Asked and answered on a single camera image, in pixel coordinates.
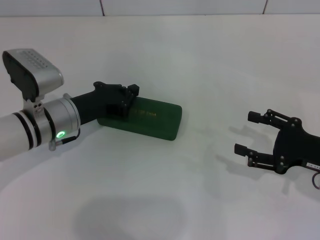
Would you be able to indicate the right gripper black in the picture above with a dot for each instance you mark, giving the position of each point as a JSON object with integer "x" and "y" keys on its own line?
{"x": 291, "y": 146}

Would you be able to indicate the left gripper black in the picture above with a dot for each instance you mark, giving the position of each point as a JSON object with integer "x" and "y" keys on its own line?
{"x": 97, "y": 105}

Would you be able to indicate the green glasses case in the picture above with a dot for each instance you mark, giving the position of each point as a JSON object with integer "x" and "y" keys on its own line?
{"x": 155, "y": 122}

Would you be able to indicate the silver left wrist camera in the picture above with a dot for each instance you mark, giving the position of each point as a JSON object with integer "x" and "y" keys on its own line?
{"x": 45, "y": 72}

